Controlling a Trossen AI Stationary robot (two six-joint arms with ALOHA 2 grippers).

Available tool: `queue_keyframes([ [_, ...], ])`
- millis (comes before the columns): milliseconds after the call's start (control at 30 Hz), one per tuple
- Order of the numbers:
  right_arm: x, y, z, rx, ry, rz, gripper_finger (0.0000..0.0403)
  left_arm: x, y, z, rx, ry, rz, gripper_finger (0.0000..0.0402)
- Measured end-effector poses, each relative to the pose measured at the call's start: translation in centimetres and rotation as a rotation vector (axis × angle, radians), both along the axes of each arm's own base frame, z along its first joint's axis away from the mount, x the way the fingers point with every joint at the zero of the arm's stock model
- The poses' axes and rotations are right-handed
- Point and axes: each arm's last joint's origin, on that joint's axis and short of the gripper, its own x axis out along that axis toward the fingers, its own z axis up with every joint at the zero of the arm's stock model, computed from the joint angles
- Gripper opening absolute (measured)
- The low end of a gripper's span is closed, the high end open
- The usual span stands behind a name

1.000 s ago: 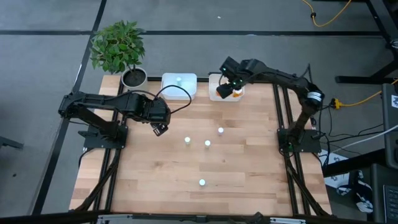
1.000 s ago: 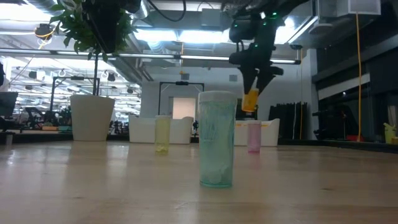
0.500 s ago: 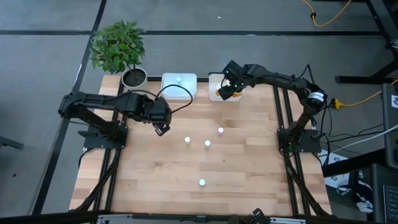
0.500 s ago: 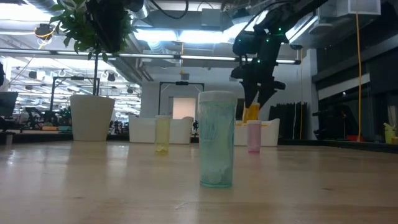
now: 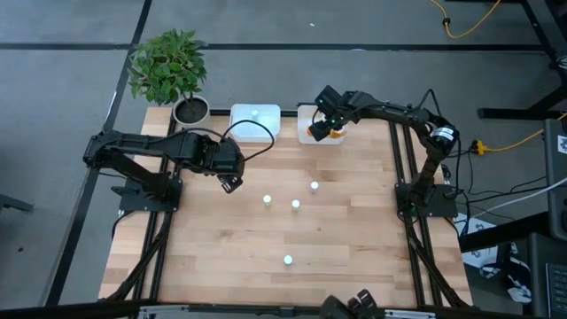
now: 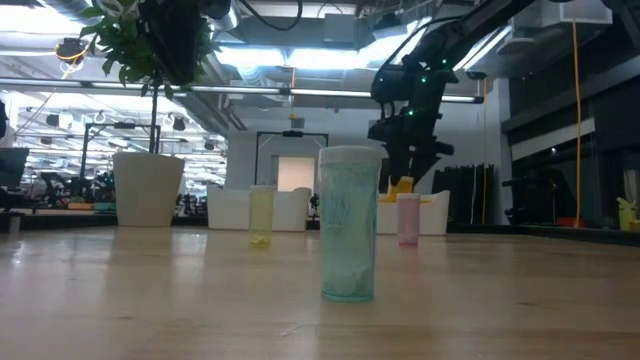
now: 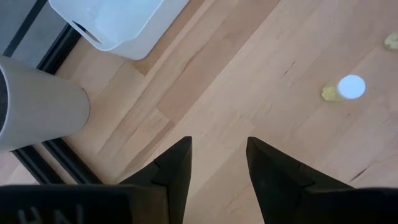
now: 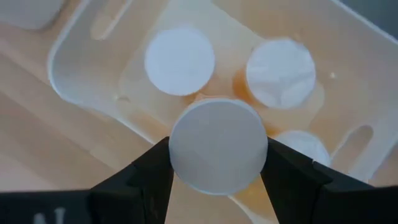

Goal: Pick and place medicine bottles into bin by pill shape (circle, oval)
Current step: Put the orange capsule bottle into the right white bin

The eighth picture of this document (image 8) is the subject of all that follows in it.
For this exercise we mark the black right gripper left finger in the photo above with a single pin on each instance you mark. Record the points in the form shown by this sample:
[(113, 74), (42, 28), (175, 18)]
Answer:
[(136, 193)]

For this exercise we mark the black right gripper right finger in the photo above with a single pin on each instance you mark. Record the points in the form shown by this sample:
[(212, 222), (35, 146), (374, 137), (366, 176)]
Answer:
[(304, 196)]

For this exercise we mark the orange pill bottle white cap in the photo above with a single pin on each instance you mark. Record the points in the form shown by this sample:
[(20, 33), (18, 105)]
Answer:
[(217, 146), (179, 61), (280, 73), (304, 146)]

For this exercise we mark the white translucent plastic bin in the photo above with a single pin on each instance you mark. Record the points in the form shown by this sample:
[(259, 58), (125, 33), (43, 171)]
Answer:
[(236, 18)]

